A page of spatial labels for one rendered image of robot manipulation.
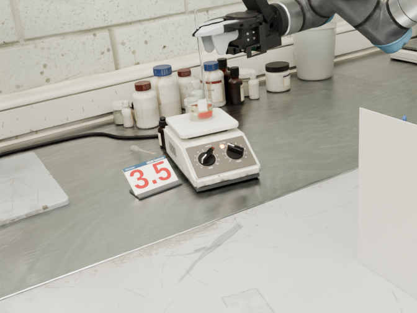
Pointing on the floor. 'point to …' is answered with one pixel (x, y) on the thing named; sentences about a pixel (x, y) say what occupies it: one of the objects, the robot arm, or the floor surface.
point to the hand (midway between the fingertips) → (198, 30)
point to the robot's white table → (239, 266)
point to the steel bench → (303, 128)
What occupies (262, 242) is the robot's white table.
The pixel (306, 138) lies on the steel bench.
